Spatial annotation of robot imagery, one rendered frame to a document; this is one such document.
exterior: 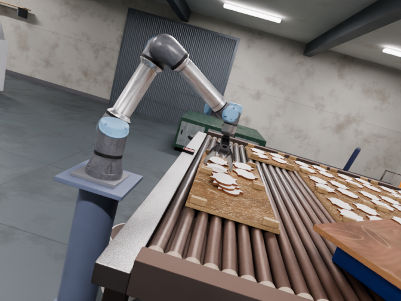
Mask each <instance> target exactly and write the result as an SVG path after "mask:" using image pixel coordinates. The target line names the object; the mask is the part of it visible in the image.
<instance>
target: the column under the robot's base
mask: <svg viewBox="0 0 401 301"><path fill-rule="evenodd" d="M88 161H89V159H88V160H86V161H84V162H82V163H80V164H78V165H76V166H74V167H72V168H70V169H68V170H66V171H64V172H62V173H60V174H58V175H56V176H54V181H56V182H60V183H64V184H66V185H69V186H73V187H76V188H79V190H78V196H77V200H76V205H75V212H74V215H73V221H72V227H71V230H70V237H69V242H68V246H67V251H66V257H65V261H64V267H63V273H62V276H61V282H60V288H59V292H58V298H57V299H56V298H55V299H54V300H53V301H96V298H97V293H98V288H99V285H95V284H92V283H91V278H92V273H93V269H94V264H95V261H96V260H97V259H98V258H99V256H100V255H101V254H102V252H103V251H104V250H105V249H106V247H107V246H108V245H109V241H110V236H111V233H112V229H113V224H114V221H115V216H116V210H117V207H118V202H119V201H122V200H123V199H124V198H125V197H126V196H127V195H128V194H129V193H130V192H131V191H132V190H133V189H134V188H135V187H136V186H137V185H138V184H139V183H140V182H141V181H142V179H143V176H141V175H138V174H134V173H131V172H128V171H125V170H123V172H124V173H128V174H130V176H129V177H127V178H126V179H125V180H124V181H123V182H122V183H121V184H119V185H118V186H117V187H115V188H114V189H113V188H109V187H107V186H103V185H99V184H97V183H93V182H90V181H87V180H84V179H80V178H78V177H74V176H71V175H70V172H71V171H74V170H76V169H79V168H81V167H83V166H86V165H87V163H88Z"/></svg>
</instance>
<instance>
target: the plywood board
mask: <svg viewBox="0 0 401 301"><path fill-rule="evenodd" d="M313 230H314V231H316V232H317V233H318V234H320V235H321V236H323V237H324V238H326V239H327V240H329V241H330V242H331V243H333V244H335V245H336V246H337V247H339V248H340V249H342V250H344V251H345V252H346V253H348V254H349V255H351V256H352V257H354V258H355V259H357V260H358V261H359V262H361V263H363V264H364V265H365V266H367V267H368V268H370V269H372V270H373V271H374V272H376V273H377V274H378V275H380V276H382V277H383V278H385V279H386V280H387V281H389V282H390V283H392V284H393V285H395V286H396V287H398V288H399V289H401V225H399V224H397V223H395V222H393V221H391V220H389V219H380V220H364V221H355V222H339V223H324V224H315V225H314V226H313Z"/></svg>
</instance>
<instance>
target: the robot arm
mask: <svg viewBox="0 0 401 301"><path fill-rule="evenodd" d="M140 60H141V63H140V64H139V66H138V68H137V69H136V71H135V72H134V74H133V76H132V77H131V79H130V80H129V82H128V83H127V86H126V87H125V88H124V90H123V92H122V93H121V95H120V96H119V98H118V100H117V101H116V103H115V105H114V106H113V107H112V108H110V109H107V111H106V113H105V114H104V115H103V117H102V118H101V119H100V120H99V121H98V123H97V126H96V131H97V138H96V142H95V147H94V152H93V155H92V157H91V158H90V160H89V161H88V163H87V165H86V167H85V172H86V173H87V175H89V176H91V177H94V178H96V179H102V180H119V179H121V178H122V175H123V168H122V156H123V153H124V149H125V144H126V140H127V136H128V133H129V125H130V123H131V122H130V119H129V118H130V116H131V115H132V113H133V111H134V110H135V108H136V107H137V105H138V104H139V102H140V100H141V99H142V97H143V96H144V94H145V92H146V91H147V89H148V87H149V86H150V84H151V83H152V81H153V80H154V78H155V76H156V75H157V73H159V72H162V71H163V70H164V69H165V67H166V66H168V67H169V68H170V69H171V70H172V71H176V72H177V73H178V74H179V75H180V76H181V77H182V78H183V79H184V80H185V81H186V82H187V83H188V84H189V85H190V86H191V87H192V88H193V89H194V91H195V92H196V93H197V94H198V95H199V96H200V97H201V98H202V99H203V101H204V102H205V103H206V104H205V107H204V113H205V115H208V116H213V117H215V118H218V119H220V120H222V121H224V122H223V124H222V131H221V133H222V134H223V136H222V137H221V141H218V143H217V144H216V145H215V146H213V147H212V148H211V149H210V151H209V152H208V154H207V156H206V158H205V160H204V162H203V164H205V163H207V161H208V160H210V158H211V157H213V156H215V151H217V152H218V154H220V153H221V154H223V155H224V156H225V155H227V154H228V156H227V158H226V160H227V161H228V163H229V170H230V172H232V168H233V152H232V151H231V148H230V147H231V144H230V136H231V137H234V134H235V132H236V129H237V125H238V122H239V119H240V116H241V114H242V108H243V106H242V105H239V104H236V103H232V102H230V103H228V102H227V101H226V99H225V98H224V97H223V96H222V95H221V94H220V93H219V92H218V91H217V89H216V88H215V87H214V86H213V85H212V84H211V83H210V82H209V81H208V79H207V78H206V77H205V76H204V75H203V73H202V72H201V71H200V70H199V69H198V68H197V67H196V66H195V65H194V63H193V62H192V61H191V60H190V59H189V54H188V53H187V51H186V50H185V49H184V48H183V47H182V46H181V45H180V43H179V42H178V41H177V40H176V39H175V38H174V37H172V36H171V35H168V34H164V33H163V34H160V35H157V36H154V37H152V38H151V39H149V40H148V42H147V44H146V46H145V49H144V51H143V52H142V54H141V56H140Z"/></svg>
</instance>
